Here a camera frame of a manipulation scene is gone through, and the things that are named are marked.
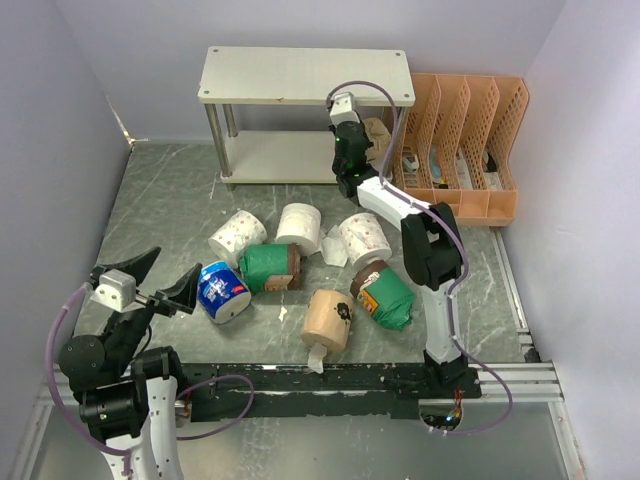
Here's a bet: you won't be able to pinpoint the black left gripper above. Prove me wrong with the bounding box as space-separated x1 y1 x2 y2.
90 245 199 374

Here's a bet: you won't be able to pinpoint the tan paper roll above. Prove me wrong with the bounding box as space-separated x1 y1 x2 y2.
363 117 391 171

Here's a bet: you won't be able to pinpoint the plain white paper roll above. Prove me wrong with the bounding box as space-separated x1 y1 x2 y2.
274 203 348 267

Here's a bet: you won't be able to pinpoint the green roll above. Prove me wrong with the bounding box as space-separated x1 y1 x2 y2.
350 260 415 331
239 244 301 293

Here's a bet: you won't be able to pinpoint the tan roll with tail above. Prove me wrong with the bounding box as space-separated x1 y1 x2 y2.
301 289 354 374

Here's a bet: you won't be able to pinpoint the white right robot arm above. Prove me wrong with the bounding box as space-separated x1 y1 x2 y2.
329 120 473 398

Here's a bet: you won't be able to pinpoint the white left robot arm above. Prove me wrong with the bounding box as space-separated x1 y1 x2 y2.
52 246 201 479

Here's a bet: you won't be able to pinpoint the white two-tier shelf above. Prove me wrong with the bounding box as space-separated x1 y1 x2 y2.
198 46 416 188

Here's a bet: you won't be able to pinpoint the items in file organizer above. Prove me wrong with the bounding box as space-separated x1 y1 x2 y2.
401 144 504 191

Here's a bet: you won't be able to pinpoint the blue wrapped tissue roll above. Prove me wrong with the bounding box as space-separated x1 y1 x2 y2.
197 261 252 325

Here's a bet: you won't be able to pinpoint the red-dotted paper roll right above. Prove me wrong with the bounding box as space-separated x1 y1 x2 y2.
338 213 392 270

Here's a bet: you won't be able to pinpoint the red-dotted paper roll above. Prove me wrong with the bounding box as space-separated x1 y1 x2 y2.
208 210 267 268
338 213 392 270

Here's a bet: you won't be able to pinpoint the red-dotted paper roll left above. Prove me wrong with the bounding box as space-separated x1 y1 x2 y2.
208 210 267 268

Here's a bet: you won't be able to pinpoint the orange plastic file organizer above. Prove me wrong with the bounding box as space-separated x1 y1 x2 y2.
392 73 529 227

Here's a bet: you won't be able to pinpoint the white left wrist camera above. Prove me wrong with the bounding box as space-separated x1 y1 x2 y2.
91 270 137 313

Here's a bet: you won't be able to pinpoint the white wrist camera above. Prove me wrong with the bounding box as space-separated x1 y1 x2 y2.
328 92 361 127
91 270 137 313

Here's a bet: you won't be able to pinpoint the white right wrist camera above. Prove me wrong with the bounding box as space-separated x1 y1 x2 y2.
328 92 361 127

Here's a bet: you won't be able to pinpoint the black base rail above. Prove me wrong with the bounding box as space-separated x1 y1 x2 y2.
179 361 481 422

